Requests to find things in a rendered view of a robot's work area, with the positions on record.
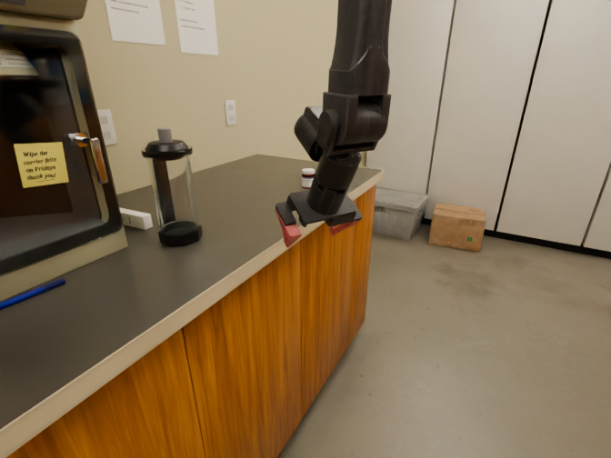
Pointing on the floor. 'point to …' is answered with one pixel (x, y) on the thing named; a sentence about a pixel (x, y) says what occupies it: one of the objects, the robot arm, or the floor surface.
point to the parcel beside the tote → (457, 226)
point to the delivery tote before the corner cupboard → (397, 213)
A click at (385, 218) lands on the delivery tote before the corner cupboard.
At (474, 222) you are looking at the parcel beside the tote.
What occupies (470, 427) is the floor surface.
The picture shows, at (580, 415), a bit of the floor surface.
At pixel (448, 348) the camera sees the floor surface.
